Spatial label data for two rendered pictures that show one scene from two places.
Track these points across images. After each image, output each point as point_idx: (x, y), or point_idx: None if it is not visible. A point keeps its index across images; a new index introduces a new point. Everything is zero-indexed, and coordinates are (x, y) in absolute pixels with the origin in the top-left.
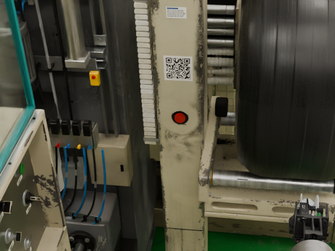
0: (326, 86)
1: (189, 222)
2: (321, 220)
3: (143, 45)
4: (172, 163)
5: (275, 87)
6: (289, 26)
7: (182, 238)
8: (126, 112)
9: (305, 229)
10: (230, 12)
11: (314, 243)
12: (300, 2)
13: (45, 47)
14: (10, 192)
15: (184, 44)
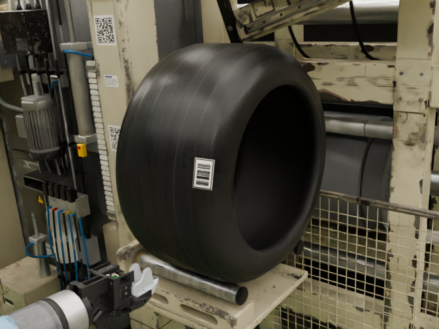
0: (168, 143)
1: (145, 316)
2: (108, 281)
3: (97, 114)
4: (126, 243)
5: (130, 140)
6: (159, 83)
7: None
8: None
9: (75, 281)
10: None
11: (65, 293)
12: (181, 64)
13: (65, 123)
14: None
15: (120, 113)
